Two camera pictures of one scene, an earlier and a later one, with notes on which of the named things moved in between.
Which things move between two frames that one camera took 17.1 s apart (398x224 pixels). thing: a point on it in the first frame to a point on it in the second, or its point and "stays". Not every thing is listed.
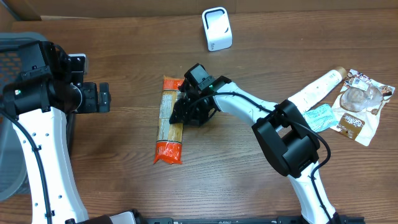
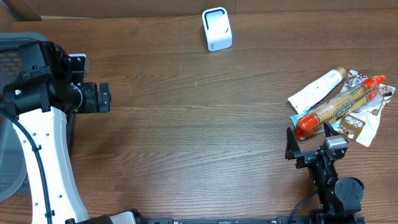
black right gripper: x=186 y=109 to x=305 y=157
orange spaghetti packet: x=169 y=135 to x=309 y=125
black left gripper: x=92 y=89 stays
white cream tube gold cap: x=318 y=89 stays
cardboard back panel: x=95 y=8 stays
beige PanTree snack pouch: x=359 y=106 stays
